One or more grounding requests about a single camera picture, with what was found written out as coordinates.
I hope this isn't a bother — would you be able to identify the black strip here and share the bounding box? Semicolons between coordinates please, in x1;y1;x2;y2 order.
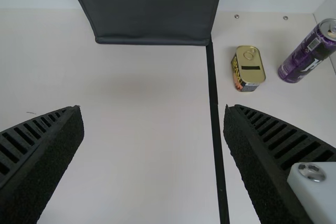
205;39;230;224

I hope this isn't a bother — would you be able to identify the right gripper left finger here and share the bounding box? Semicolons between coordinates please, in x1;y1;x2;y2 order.
0;104;86;224

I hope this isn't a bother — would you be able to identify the dark grey bag with straps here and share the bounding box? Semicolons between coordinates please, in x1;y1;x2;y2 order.
62;0;227;47

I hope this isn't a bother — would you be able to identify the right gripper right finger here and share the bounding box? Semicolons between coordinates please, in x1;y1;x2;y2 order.
223;103;336;224

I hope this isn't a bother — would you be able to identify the rectangular tin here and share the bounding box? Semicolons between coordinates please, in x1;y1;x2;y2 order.
230;45;267;93

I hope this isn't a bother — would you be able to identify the purple can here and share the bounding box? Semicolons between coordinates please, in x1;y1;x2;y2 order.
277;18;336;84

